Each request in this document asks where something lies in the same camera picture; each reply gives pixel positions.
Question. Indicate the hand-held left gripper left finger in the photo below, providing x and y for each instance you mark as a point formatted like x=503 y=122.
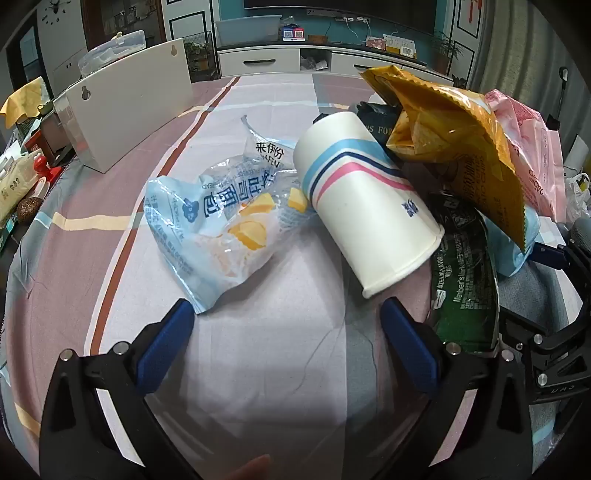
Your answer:
x=166 y=341

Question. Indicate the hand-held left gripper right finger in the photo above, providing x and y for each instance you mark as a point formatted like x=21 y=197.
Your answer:
x=408 y=341

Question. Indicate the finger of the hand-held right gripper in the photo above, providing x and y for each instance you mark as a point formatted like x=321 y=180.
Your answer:
x=551 y=256
x=554 y=350

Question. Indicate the light blue plastic cover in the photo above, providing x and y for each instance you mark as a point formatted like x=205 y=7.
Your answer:
x=508 y=258

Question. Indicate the dark green snack bag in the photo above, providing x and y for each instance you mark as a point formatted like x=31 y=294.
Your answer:
x=461 y=295

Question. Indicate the pale pink packet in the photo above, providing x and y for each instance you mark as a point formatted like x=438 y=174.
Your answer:
x=540 y=161

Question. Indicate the light blue bread wrapper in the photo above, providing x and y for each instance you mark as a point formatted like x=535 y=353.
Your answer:
x=207 y=230

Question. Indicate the striped white paper cup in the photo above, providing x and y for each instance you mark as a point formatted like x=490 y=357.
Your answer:
x=369 y=221

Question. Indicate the yellow snack bag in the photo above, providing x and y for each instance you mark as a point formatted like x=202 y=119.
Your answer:
x=443 y=120

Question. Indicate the dark plastic bag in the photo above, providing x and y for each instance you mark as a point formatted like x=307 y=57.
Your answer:
x=378 y=117

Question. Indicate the person's left hand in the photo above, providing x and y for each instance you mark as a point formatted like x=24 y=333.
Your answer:
x=251 y=468

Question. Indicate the black floor lamp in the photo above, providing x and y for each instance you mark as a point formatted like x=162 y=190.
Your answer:
x=564 y=74

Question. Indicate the brown round ball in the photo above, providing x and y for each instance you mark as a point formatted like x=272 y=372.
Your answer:
x=29 y=211

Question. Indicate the red plastic toy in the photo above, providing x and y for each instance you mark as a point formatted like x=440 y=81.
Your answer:
x=44 y=168

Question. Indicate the grey curtain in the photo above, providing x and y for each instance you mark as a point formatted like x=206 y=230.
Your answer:
x=517 y=46

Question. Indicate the tall potted plant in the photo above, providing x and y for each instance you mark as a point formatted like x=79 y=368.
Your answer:
x=445 y=50

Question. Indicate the white wooden board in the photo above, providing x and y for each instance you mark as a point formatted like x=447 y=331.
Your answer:
x=129 y=101

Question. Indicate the white desk calendar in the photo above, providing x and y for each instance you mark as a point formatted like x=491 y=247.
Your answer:
x=399 y=45

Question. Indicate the pink flat box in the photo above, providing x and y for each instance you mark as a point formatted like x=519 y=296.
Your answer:
x=375 y=43

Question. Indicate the yellow cloth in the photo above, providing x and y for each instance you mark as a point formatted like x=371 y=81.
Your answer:
x=23 y=99

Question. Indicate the white TV cabinet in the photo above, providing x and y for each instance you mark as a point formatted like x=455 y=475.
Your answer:
x=258 y=60

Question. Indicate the clear plastic storage box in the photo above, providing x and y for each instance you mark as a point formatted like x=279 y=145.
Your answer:
x=111 y=48

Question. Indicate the grey-blue plastic bin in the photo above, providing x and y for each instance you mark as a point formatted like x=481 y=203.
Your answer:
x=244 y=30

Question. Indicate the small display stand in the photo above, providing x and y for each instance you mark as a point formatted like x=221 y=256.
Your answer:
x=293 y=33

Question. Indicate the black television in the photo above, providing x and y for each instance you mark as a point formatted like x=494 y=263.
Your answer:
x=323 y=3

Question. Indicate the wall clock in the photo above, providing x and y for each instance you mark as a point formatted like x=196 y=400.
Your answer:
x=54 y=11

